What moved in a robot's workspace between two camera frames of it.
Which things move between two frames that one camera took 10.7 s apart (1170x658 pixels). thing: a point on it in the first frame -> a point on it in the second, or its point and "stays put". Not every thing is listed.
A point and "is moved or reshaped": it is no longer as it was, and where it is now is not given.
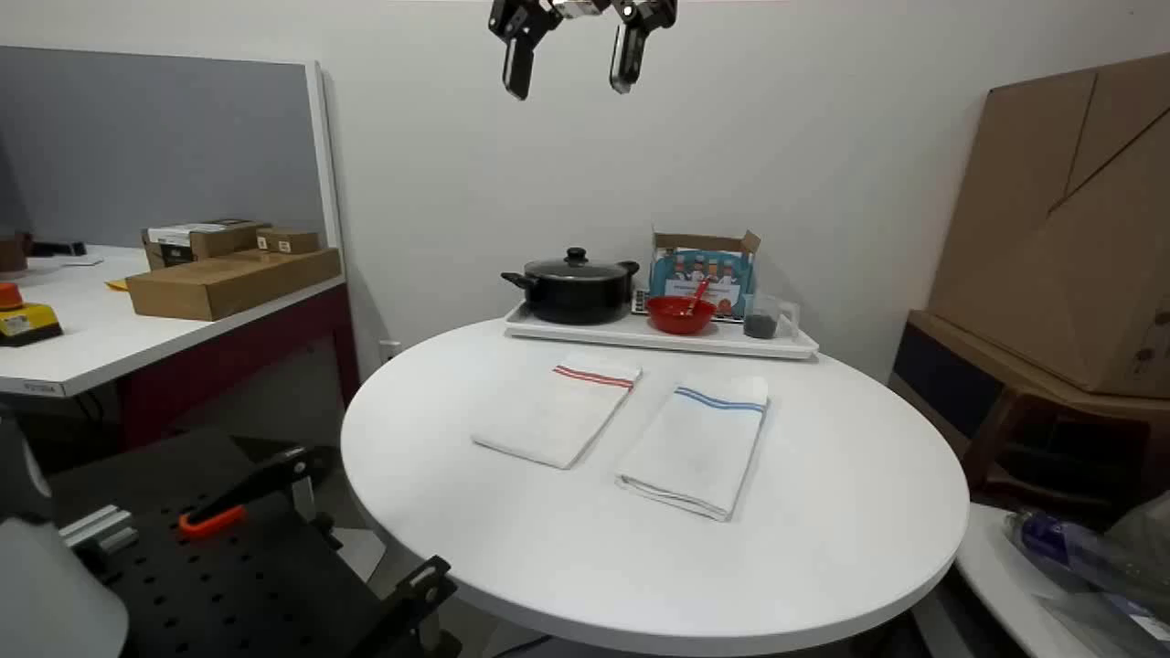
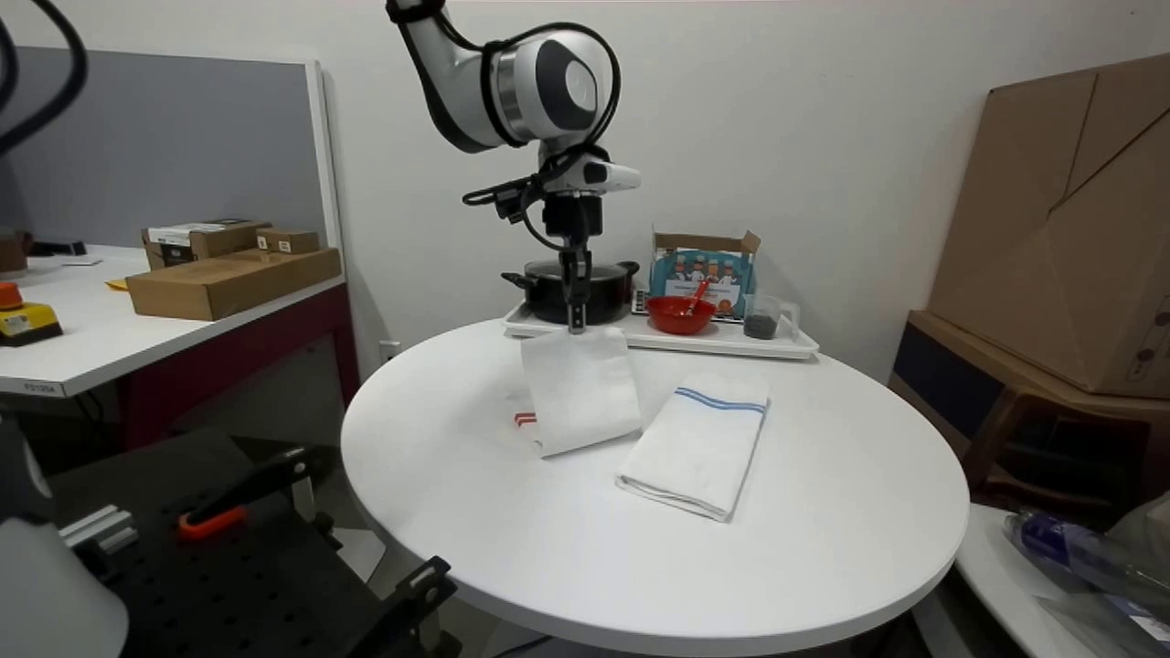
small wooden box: [287, 244] stays put
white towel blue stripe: [694, 451] stays put
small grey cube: [758, 328] stays put
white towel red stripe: [553, 415] is moved or reshaped
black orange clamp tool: [231, 505] stays put
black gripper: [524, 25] -> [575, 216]
